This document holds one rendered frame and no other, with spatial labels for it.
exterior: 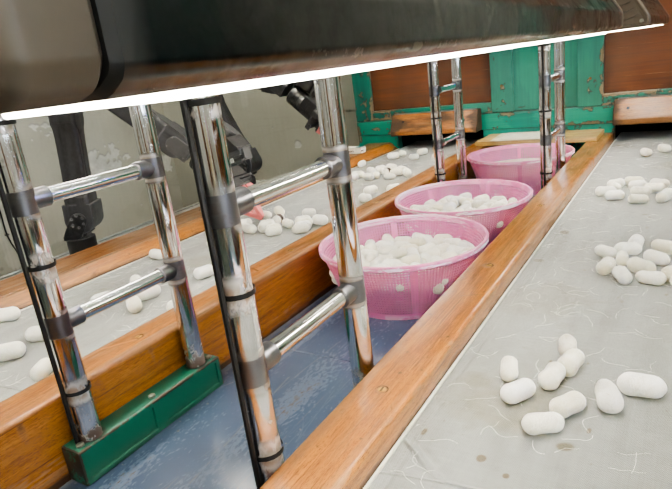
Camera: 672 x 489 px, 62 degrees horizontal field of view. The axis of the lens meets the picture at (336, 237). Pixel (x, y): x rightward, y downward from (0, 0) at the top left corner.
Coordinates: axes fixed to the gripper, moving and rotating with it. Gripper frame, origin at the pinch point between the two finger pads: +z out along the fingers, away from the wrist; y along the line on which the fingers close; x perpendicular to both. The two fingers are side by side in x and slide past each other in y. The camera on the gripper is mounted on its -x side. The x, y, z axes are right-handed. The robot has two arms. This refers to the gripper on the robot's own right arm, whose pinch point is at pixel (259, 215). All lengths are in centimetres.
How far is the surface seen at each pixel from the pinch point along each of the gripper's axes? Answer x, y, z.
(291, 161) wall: 87, 161, -73
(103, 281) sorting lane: 5.6, -35.3, -3.6
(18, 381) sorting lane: -7, -61, 12
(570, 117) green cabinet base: -35, 89, 31
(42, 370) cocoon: -11, -60, 13
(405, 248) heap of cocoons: -23.7, -9.4, 30.3
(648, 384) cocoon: -49, -42, 58
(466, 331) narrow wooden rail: -38, -37, 45
